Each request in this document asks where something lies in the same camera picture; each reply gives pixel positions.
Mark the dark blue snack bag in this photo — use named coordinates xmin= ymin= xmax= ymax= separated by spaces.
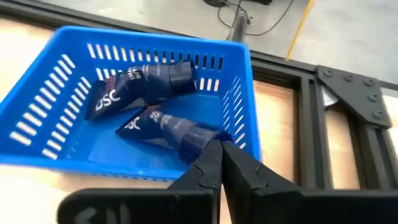
xmin=85 ymin=60 xmax=199 ymax=121

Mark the blue plastic basket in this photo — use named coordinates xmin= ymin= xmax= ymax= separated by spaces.
xmin=0 ymin=25 xmax=262 ymax=183

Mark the coiled black cable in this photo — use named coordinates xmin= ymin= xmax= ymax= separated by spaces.
xmin=201 ymin=0 xmax=295 ymax=37

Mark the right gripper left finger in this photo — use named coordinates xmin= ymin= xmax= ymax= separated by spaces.
xmin=57 ymin=139 xmax=223 ymax=224

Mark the black aluminium table frame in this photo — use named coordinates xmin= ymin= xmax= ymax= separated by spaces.
xmin=0 ymin=0 xmax=398 ymax=191

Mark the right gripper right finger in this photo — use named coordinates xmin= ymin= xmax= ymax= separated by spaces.
xmin=222 ymin=141 xmax=398 ymax=224

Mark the black camera stand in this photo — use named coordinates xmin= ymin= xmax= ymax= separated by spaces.
xmin=228 ymin=9 xmax=251 ymax=44

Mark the small dark blue bag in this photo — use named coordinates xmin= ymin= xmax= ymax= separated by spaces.
xmin=114 ymin=105 xmax=233 ymax=165

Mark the yellow hanging cable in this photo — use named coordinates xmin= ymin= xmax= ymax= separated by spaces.
xmin=285 ymin=0 xmax=315 ymax=62

